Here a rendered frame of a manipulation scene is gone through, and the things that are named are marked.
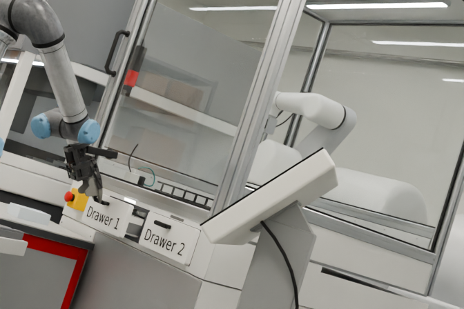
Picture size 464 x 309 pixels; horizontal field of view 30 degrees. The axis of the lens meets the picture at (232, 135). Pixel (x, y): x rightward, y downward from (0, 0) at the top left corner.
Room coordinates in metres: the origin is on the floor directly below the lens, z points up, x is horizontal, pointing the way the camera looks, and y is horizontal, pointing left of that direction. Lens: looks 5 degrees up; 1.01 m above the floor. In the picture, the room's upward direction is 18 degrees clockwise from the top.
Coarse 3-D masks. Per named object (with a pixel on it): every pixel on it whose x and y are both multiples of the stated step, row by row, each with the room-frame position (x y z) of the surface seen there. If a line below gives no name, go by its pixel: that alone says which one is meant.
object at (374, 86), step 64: (320, 0) 2.56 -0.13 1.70; (384, 0) 2.70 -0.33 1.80; (448, 0) 2.85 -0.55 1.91; (320, 64) 2.60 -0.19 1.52; (384, 64) 2.74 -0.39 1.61; (448, 64) 2.90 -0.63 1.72; (320, 128) 2.65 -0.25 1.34; (384, 128) 2.79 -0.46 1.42; (448, 128) 2.95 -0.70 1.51; (384, 192) 2.84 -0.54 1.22; (448, 192) 3.01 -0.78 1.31
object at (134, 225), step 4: (132, 216) 3.09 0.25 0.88; (132, 220) 2.81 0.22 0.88; (136, 220) 2.82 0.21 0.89; (140, 220) 2.83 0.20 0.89; (128, 224) 2.81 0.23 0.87; (132, 224) 2.81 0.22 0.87; (136, 224) 2.82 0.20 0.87; (140, 224) 2.83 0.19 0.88; (128, 228) 2.81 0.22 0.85; (132, 228) 2.82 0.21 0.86; (136, 228) 2.83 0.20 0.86; (140, 228) 2.83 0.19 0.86; (128, 232) 2.81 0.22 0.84; (132, 232) 2.82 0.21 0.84; (136, 232) 2.83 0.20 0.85; (136, 236) 2.83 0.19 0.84
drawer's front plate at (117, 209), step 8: (88, 200) 3.01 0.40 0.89; (104, 200) 2.92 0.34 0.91; (112, 200) 2.88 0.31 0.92; (88, 208) 3.00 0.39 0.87; (96, 208) 2.95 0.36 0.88; (104, 208) 2.91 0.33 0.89; (112, 208) 2.86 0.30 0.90; (120, 208) 2.82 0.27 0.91; (128, 208) 2.78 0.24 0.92; (112, 216) 2.85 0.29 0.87; (120, 216) 2.81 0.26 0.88; (128, 216) 2.78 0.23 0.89; (96, 224) 2.92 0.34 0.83; (104, 224) 2.88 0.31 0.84; (112, 224) 2.84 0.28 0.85; (120, 224) 2.79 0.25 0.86; (112, 232) 2.82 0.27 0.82; (120, 232) 2.78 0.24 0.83
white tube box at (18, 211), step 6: (12, 204) 3.03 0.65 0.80; (12, 210) 3.02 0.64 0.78; (18, 210) 2.99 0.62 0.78; (24, 210) 3.00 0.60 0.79; (30, 210) 3.01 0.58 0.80; (36, 210) 3.10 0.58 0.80; (18, 216) 2.99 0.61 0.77; (24, 216) 3.00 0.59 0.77; (30, 216) 3.02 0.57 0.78; (36, 216) 3.03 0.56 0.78; (42, 216) 3.05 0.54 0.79; (48, 216) 3.06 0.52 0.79; (36, 222) 3.04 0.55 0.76; (42, 222) 3.05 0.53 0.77; (48, 222) 3.07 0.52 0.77
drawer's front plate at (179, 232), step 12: (156, 216) 2.75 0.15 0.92; (144, 228) 2.78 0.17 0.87; (156, 228) 2.73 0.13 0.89; (180, 228) 2.62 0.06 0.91; (192, 228) 2.57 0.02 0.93; (144, 240) 2.76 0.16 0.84; (156, 240) 2.71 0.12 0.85; (168, 240) 2.65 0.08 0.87; (180, 240) 2.60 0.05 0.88; (192, 240) 2.55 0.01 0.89; (168, 252) 2.63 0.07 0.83; (180, 252) 2.58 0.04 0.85; (192, 252) 2.56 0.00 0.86
